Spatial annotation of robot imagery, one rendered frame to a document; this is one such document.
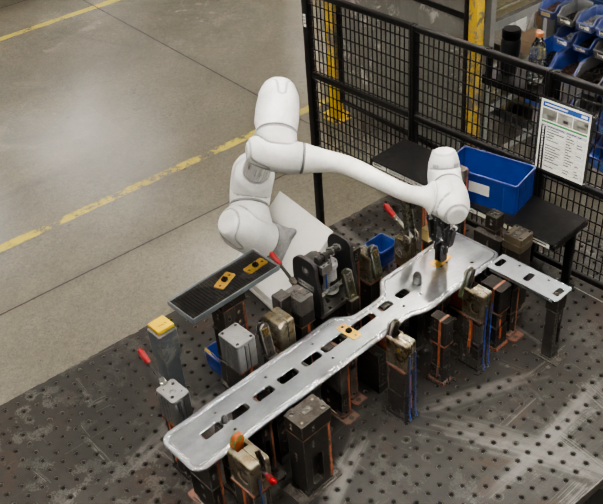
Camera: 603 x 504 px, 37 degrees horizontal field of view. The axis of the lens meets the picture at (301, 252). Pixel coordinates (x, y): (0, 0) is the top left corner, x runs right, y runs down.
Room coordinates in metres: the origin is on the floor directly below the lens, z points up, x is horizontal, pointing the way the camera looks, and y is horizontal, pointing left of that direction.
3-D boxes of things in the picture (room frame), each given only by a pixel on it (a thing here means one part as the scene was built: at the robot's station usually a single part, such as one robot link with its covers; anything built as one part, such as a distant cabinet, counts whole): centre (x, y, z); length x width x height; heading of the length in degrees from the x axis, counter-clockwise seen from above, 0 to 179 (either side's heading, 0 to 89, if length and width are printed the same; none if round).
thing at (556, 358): (2.30, -0.85, 0.84); 0.11 x 0.06 x 0.29; 40
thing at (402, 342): (2.10, -0.29, 0.87); 0.12 x 0.09 x 0.35; 40
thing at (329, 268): (2.41, -0.08, 0.94); 0.18 x 0.13 x 0.49; 130
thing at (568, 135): (2.77, -0.98, 1.30); 0.23 x 0.02 x 0.31; 40
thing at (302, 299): (2.32, 0.02, 0.89); 0.13 x 0.11 x 0.38; 40
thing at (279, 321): (2.21, 0.09, 0.89); 0.13 x 0.11 x 0.38; 40
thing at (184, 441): (2.17, -0.12, 1.00); 1.38 x 0.22 x 0.02; 130
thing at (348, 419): (2.14, -0.08, 0.84); 0.17 x 0.06 x 0.29; 40
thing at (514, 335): (2.44, -0.74, 0.84); 0.11 x 0.06 x 0.29; 40
